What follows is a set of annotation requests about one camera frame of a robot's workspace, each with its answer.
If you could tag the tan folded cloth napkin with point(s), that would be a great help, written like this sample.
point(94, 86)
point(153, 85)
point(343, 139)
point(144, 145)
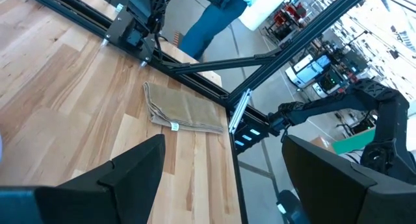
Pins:
point(182, 108)

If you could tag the person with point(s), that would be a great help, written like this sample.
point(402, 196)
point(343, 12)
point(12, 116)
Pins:
point(208, 26)

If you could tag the green panel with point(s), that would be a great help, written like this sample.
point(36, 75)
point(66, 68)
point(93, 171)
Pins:
point(354, 143)

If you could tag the brown cardboard box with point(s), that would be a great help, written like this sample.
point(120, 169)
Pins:
point(321, 144)

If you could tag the white round column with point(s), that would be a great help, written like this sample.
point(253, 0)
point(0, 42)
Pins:
point(266, 6)

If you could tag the black labelled electronics box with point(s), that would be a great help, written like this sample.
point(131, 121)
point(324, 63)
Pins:
point(256, 139)

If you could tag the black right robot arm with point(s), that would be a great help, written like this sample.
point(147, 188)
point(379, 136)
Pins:
point(136, 26)

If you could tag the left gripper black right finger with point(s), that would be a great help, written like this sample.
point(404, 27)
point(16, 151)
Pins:
point(325, 181)

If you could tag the silver aluminium corner bracket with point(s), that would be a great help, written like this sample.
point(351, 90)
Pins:
point(240, 112)

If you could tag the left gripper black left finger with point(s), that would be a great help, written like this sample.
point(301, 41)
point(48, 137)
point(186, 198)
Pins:
point(139, 172)

